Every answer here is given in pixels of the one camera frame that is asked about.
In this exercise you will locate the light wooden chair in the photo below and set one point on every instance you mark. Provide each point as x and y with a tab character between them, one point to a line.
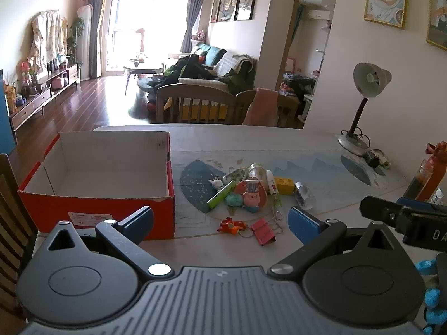
290	106
195	92

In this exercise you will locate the red cardboard shoe box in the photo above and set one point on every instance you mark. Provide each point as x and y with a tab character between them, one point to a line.
104	167

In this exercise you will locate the green correction tape dispenser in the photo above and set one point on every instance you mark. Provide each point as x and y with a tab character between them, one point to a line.
237	175

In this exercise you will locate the green potted plant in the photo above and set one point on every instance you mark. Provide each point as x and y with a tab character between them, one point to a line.
76	31

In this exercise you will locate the person's right hand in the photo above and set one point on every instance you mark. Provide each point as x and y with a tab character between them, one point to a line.
433	298

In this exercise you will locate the pile of dark clothes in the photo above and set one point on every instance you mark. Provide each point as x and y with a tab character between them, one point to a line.
188	71

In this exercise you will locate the small jar with green lid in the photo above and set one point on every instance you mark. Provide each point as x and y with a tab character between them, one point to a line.
257	171

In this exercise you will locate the blue panel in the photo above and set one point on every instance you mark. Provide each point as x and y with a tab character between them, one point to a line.
7	122

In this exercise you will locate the pink cloth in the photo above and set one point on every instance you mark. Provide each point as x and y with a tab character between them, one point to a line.
262	106

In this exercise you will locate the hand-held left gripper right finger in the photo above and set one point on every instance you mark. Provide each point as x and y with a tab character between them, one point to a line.
305	225

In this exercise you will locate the orange round disc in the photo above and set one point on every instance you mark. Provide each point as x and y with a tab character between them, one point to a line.
239	189

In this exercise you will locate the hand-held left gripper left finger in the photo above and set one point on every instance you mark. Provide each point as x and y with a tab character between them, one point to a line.
138	225

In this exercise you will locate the white air conditioner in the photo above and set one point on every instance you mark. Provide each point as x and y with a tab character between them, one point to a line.
318	14

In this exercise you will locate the teal round toy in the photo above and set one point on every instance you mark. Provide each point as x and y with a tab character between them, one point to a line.
234	200

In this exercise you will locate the pink pig figurine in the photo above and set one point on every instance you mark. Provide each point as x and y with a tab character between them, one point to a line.
253	200

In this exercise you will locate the teal sofa with blankets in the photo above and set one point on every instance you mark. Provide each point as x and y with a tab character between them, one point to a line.
223	64

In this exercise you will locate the yellow seat cushion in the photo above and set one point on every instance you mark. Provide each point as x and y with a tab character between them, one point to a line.
209	110

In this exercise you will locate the orange bottle with red bow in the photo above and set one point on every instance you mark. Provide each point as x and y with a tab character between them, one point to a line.
427	178

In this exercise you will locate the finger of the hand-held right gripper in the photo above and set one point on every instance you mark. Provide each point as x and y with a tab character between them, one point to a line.
415	202
380	211

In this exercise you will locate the dark wooden chair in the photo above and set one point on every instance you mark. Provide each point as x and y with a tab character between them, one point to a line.
10	188

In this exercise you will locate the wooden tv cabinet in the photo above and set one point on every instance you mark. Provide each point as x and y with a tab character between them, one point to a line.
35	101

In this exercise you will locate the coffee table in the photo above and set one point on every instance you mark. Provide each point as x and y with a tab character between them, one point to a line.
143	67

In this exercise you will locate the grey curtain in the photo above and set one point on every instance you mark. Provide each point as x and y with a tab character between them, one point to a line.
191	14
97	31

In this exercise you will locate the black and white plug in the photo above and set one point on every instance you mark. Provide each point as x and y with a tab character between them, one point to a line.
377	158

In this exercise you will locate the small yellow box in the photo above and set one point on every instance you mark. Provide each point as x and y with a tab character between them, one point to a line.
284	185

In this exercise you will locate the white desk lamp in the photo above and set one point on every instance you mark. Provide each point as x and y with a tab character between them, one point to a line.
370	78

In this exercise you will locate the small clear bottle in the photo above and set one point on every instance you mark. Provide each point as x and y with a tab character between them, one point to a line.
304	195

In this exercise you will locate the pink flower bouquet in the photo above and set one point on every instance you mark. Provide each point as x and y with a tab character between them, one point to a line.
28	69

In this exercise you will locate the hanging floral garments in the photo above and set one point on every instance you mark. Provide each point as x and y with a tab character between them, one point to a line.
47	38

